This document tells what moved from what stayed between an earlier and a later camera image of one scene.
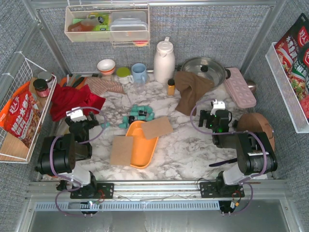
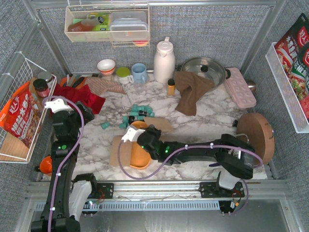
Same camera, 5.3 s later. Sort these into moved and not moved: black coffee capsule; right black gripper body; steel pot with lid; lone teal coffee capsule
Moved: right black gripper body
Not moved: lone teal coffee capsule; black coffee capsule; steel pot with lid
